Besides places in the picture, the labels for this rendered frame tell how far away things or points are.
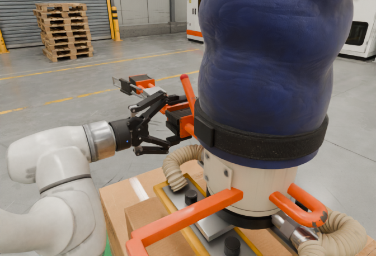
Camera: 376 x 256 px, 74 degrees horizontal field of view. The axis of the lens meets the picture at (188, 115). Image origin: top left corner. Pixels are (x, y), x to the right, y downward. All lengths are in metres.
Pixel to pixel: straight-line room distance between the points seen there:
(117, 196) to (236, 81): 1.23
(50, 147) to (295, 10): 0.49
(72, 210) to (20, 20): 9.15
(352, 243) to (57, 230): 0.48
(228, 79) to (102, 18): 9.78
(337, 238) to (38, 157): 0.55
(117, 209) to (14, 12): 8.55
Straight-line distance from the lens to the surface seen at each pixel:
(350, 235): 0.52
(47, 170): 0.57
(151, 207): 0.84
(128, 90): 0.95
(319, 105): 0.39
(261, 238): 0.79
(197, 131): 0.41
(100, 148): 0.59
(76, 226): 0.53
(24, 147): 0.59
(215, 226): 0.52
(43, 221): 0.51
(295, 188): 0.49
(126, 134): 0.61
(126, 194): 1.49
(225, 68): 0.35
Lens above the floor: 1.55
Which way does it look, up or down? 26 degrees down
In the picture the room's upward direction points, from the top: straight up
